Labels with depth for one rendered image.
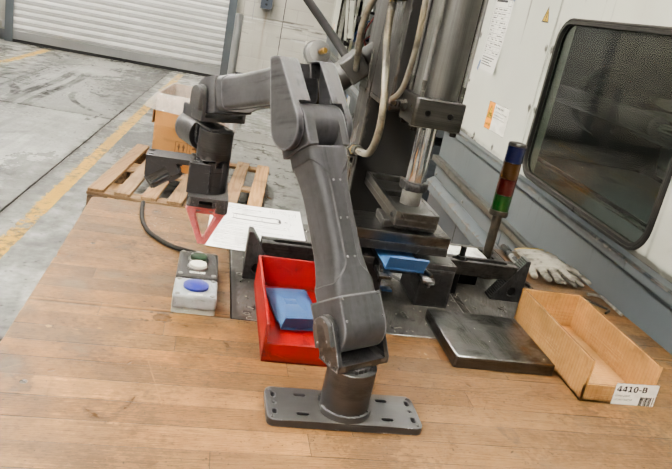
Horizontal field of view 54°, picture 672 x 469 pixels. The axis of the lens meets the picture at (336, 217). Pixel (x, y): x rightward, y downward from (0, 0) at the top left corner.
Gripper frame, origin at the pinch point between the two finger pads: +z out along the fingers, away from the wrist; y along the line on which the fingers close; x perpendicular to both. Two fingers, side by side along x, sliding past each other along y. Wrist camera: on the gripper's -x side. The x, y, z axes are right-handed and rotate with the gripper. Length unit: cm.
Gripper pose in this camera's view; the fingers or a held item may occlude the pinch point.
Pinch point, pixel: (201, 238)
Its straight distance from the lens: 116.2
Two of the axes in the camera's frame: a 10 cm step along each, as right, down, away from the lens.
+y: 1.5, 3.4, -9.3
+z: -1.9, 9.3, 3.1
